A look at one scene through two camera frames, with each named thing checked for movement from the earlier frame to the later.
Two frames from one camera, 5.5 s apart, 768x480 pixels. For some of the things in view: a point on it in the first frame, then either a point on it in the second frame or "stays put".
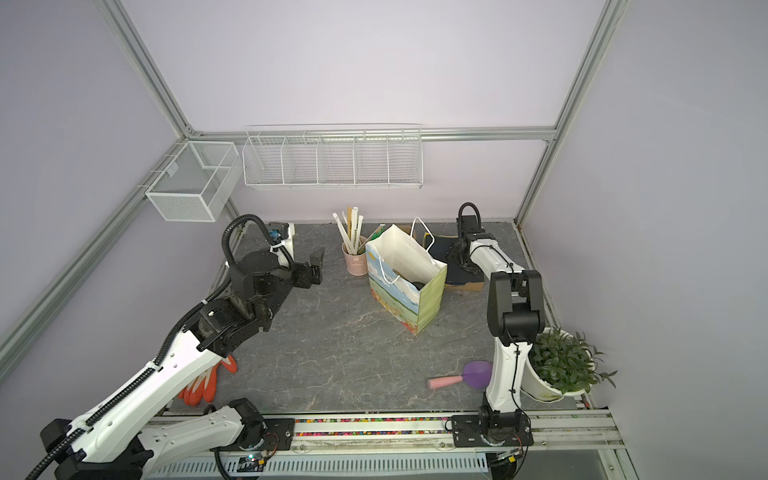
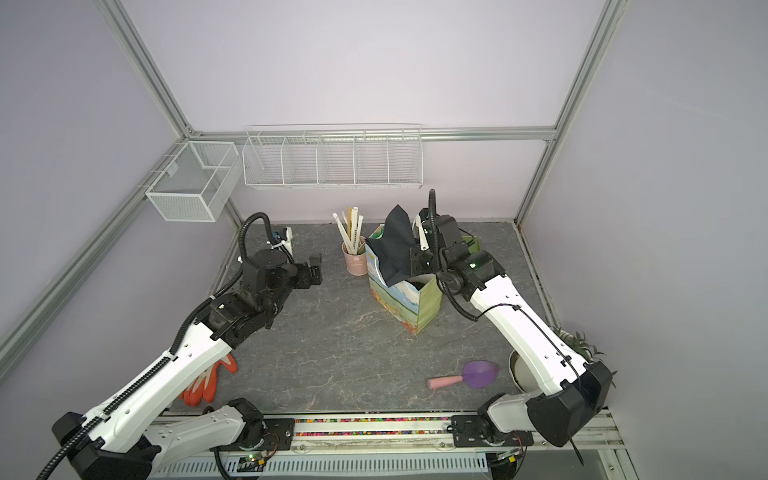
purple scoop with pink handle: [476, 373] stays put
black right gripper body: [454, 255] → [423, 264]
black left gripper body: [298, 277] stays put
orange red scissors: [206, 385] stays put
